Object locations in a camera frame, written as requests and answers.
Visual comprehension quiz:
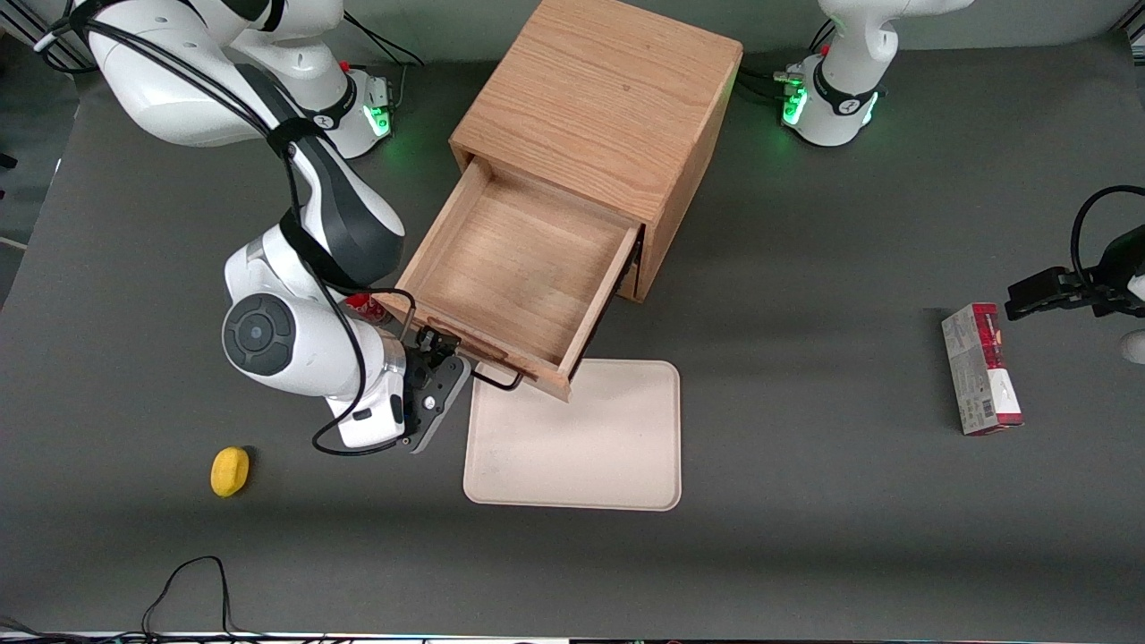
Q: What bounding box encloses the black base cable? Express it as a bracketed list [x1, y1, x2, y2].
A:
[741, 67, 803, 102]
[343, 11, 425, 110]

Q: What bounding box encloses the small yellow lemon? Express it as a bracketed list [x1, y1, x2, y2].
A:
[210, 446, 251, 498]

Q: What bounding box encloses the wooden drawer cabinet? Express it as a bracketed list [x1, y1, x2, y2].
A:
[447, 0, 743, 303]

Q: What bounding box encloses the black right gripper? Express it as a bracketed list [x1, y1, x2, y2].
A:
[400, 326, 463, 445]

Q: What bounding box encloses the black cable along right arm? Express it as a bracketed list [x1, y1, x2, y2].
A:
[34, 18, 417, 458]

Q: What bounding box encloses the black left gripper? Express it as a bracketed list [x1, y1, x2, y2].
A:
[1005, 225, 1145, 321]

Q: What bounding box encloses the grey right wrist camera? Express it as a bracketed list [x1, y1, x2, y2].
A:
[410, 356, 472, 454]

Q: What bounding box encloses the black looped cable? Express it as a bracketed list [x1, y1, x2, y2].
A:
[1071, 185, 1145, 287]

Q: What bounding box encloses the wooden drawer with black handle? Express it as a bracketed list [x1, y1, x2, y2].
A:
[371, 152, 643, 402]

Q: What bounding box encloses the thin black cable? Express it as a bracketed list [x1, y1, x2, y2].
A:
[141, 555, 238, 638]

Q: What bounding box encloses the red plaid cardboard box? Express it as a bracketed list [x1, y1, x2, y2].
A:
[941, 302, 1024, 436]

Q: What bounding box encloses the cream rectangular tray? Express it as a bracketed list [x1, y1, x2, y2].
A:
[462, 359, 683, 512]

